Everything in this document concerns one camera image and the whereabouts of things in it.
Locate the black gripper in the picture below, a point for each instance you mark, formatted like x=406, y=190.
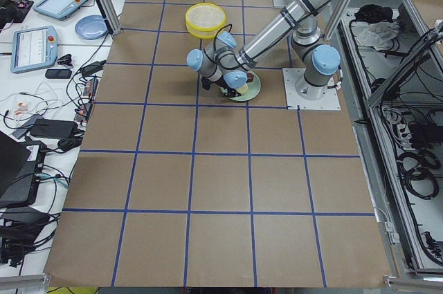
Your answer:
x=223, y=87

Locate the white bun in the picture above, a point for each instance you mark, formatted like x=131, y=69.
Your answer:
x=242, y=90

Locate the brown bun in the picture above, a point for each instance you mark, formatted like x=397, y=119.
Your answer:
x=250, y=77

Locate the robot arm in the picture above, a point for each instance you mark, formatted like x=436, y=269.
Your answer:
x=220, y=63

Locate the lower yellow steamer layer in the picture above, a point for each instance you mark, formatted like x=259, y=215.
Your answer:
x=203, y=20

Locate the light green plate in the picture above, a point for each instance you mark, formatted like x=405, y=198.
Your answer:
x=247, y=92

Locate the blue plate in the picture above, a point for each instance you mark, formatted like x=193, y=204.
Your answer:
x=91, y=27

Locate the far teach pendant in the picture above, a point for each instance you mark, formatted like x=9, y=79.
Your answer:
x=58, y=9

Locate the teach pendant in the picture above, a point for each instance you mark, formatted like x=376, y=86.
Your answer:
x=34, y=49
x=58, y=9

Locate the black power adapter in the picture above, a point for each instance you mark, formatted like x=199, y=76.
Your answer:
x=55, y=129

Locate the near teach pendant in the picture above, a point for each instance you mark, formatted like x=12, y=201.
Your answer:
x=34, y=49

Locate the black laptop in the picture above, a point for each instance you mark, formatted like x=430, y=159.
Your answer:
x=21, y=164

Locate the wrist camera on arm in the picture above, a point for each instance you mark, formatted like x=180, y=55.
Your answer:
x=206, y=84

